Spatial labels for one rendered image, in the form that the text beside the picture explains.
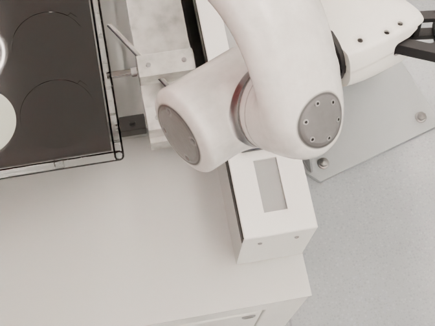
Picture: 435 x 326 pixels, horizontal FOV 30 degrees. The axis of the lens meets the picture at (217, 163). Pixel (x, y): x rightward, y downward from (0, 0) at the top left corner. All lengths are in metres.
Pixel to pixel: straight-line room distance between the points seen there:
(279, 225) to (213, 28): 0.28
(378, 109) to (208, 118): 1.49
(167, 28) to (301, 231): 0.37
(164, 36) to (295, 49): 0.58
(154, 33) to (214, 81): 0.51
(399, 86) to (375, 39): 1.42
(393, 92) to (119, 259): 1.20
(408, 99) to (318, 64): 1.55
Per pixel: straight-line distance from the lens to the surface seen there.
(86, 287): 1.13
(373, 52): 0.77
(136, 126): 1.10
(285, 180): 1.02
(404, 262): 2.05
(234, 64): 0.70
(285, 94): 0.63
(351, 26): 0.77
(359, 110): 2.13
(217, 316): 1.16
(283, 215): 1.01
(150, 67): 1.14
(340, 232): 2.03
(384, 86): 2.17
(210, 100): 0.68
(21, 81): 1.15
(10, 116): 1.13
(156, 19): 1.20
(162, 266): 1.13
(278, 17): 0.62
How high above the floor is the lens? 1.92
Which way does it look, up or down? 70 degrees down
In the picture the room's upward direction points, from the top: 7 degrees clockwise
